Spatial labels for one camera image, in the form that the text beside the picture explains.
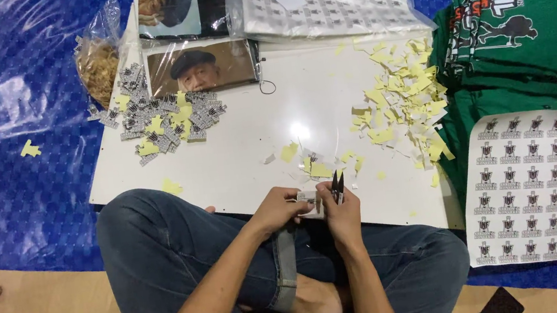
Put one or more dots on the person's left hand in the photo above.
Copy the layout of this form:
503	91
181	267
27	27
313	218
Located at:
277	211

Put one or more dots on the person's right hand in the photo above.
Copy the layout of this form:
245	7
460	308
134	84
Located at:
343	220

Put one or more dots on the person's right fingers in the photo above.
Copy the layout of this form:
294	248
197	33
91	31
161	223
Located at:
327	195

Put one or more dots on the black thread snips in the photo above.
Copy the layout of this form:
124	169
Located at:
339	183

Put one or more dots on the small white sticker piece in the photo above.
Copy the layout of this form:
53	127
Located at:
310	196

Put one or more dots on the scatter of small paper trimmings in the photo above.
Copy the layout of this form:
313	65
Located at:
319	168

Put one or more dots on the white board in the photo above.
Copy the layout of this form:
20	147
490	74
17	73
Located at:
253	117

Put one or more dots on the person's bare foot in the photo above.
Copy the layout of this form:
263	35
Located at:
317	309

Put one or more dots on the black rubber band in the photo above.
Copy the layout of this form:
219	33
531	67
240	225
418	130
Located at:
267	81

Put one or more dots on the pile of yellow paper scraps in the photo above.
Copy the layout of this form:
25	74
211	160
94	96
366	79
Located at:
402	90

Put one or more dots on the lone yellow backing scrap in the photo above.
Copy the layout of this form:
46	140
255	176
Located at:
172	186
29	149

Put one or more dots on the person's legs in blue jeans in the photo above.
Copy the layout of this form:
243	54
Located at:
162	243

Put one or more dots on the wrapped portrait print brown background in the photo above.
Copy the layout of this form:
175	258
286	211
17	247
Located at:
205	69

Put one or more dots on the pile of cut-out stickers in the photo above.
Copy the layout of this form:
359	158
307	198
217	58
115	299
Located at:
158	115

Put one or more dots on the plastic bag of sticker sheets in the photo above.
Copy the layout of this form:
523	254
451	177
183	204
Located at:
334	3

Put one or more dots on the black phone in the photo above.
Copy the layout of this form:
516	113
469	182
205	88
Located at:
492	306

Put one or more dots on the uncut sticker sheet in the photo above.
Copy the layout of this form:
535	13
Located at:
534	190

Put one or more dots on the wrapped portrait print blue background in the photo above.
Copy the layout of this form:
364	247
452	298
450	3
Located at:
173	11

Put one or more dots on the stack of green printed shirts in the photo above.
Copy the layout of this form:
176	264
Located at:
535	59

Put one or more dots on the plastic bag of rubber bands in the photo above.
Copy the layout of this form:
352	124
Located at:
98	67

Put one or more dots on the blue plastic tarp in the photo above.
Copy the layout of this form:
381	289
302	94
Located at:
27	206

